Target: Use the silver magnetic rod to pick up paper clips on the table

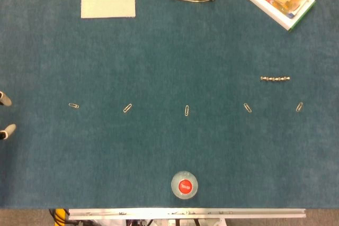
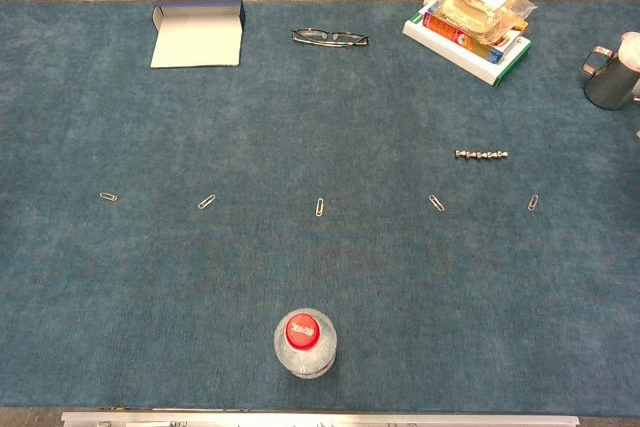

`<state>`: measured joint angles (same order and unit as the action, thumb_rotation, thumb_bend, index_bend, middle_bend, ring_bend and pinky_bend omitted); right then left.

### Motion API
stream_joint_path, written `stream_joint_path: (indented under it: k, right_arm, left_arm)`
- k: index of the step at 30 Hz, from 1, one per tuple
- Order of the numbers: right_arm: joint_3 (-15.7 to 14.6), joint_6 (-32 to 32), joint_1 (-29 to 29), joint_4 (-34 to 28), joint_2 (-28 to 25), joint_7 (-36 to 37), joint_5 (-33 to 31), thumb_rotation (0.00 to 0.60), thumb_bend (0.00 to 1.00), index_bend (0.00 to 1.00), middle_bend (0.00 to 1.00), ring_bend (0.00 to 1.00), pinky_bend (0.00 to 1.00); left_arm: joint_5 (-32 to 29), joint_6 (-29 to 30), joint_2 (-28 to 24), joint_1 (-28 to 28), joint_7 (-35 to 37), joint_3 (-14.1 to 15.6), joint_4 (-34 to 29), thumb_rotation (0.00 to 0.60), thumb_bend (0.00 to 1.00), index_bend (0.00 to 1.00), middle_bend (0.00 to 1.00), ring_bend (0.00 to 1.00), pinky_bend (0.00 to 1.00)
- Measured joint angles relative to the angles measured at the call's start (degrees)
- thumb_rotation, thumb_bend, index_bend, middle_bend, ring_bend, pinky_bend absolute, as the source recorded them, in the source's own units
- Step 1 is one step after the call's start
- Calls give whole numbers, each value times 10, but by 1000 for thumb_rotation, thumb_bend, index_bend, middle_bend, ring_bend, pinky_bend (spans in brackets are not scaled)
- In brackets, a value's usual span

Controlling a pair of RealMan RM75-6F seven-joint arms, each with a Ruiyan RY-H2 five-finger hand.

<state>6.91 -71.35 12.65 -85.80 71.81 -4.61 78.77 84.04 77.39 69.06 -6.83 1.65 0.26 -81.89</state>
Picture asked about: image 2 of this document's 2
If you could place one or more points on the aluminium rail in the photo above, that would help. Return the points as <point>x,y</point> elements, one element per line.
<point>350,419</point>

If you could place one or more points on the open blue cardboard box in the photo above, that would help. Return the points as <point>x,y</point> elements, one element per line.
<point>197,42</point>

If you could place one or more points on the red capped water bottle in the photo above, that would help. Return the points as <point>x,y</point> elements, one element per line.
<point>305,337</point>

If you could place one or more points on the orange printed box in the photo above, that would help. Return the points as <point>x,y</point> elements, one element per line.
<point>460,39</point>

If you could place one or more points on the blue felt table mat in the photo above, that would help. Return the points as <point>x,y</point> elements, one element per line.
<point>320,122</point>

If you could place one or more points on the metal pitcher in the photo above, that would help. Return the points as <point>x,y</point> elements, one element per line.
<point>612,87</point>

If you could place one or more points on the paperclip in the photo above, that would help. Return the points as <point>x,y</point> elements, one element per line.
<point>319,207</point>
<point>437,203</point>
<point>206,202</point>
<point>533,202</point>
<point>108,196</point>

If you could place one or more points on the white and green book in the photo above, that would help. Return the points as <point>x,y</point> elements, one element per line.
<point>470,64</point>

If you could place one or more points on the folded eyeglasses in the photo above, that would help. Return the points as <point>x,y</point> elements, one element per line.
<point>330,42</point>

